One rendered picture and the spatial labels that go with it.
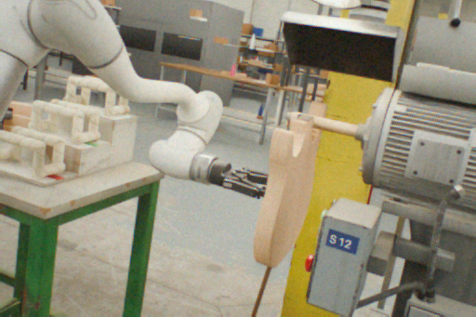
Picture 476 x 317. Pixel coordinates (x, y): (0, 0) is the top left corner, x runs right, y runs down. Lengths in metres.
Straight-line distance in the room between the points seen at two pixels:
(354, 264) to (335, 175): 1.26
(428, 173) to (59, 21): 0.84
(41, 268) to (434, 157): 1.03
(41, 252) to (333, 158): 1.33
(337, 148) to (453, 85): 1.09
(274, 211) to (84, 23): 0.60
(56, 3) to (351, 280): 0.78
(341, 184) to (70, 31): 1.54
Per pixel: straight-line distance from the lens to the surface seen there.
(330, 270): 1.04
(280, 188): 1.18
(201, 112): 1.43
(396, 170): 1.22
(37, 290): 1.48
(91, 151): 1.65
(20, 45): 1.13
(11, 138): 1.59
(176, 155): 1.41
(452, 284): 1.29
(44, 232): 1.40
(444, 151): 1.17
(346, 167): 2.24
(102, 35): 1.05
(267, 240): 1.21
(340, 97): 2.22
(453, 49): 1.37
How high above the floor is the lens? 1.42
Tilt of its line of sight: 11 degrees down
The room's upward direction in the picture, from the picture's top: 10 degrees clockwise
